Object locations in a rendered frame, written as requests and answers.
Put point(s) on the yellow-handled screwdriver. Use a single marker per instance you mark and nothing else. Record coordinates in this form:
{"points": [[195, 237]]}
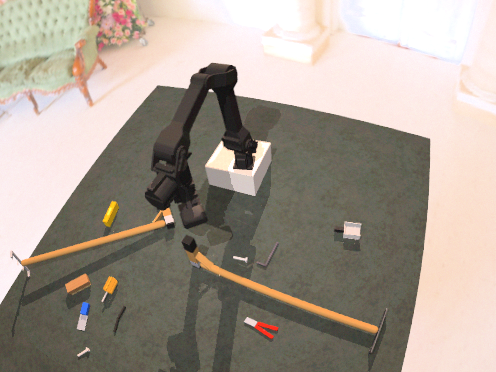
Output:
{"points": [[109, 286]]}

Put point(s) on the orange flat bar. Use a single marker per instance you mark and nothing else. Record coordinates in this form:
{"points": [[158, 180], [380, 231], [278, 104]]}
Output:
{"points": [[78, 284]]}

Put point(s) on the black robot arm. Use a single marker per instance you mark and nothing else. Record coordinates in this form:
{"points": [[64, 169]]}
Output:
{"points": [[173, 142]]}

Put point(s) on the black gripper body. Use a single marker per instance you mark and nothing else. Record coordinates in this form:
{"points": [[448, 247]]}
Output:
{"points": [[192, 213]]}

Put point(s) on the yellow rectangular block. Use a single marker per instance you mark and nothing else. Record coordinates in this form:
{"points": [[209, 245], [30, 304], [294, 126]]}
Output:
{"points": [[109, 216]]}

